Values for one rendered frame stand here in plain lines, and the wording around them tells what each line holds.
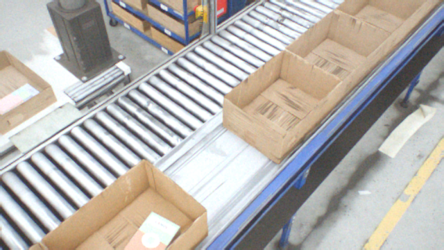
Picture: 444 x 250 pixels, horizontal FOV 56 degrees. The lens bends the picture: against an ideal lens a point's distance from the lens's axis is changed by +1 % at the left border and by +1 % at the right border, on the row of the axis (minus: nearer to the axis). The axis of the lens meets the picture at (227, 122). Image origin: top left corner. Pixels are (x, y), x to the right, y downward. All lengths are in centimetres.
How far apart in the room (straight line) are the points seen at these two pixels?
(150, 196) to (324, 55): 107
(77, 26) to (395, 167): 204
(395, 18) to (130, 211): 167
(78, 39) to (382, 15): 155
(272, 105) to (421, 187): 135
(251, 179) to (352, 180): 126
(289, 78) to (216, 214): 73
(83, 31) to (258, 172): 105
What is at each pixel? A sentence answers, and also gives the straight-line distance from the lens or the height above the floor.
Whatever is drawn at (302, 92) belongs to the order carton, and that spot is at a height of 89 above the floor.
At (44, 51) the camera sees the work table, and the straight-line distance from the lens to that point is 242.
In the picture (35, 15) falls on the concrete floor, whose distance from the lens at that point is 412.
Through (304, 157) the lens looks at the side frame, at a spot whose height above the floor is 91.
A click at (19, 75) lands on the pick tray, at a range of 231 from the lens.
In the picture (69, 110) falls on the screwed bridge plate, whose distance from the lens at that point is 206.
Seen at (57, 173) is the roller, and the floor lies 75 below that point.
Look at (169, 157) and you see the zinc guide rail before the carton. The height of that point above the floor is 89.
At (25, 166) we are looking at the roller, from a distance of 192.
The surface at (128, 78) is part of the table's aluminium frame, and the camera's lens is 225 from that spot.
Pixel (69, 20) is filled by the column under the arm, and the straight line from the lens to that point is 202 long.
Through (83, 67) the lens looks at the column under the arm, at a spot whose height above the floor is 80.
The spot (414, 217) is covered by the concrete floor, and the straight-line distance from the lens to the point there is 272.
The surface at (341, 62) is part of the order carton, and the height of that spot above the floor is 89.
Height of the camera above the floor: 218
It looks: 49 degrees down
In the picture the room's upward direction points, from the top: 1 degrees clockwise
